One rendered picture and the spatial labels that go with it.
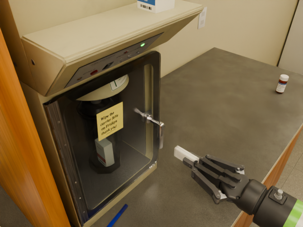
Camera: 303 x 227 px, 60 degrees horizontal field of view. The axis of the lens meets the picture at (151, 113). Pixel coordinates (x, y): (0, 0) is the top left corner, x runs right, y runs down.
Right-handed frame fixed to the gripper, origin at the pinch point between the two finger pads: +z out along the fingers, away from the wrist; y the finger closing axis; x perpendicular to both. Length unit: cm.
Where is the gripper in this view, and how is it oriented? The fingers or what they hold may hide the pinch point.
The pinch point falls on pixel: (185, 156)
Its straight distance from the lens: 70.6
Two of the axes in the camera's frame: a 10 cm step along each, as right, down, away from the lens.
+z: -7.4, -4.1, 5.3
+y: -6.7, 4.5, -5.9
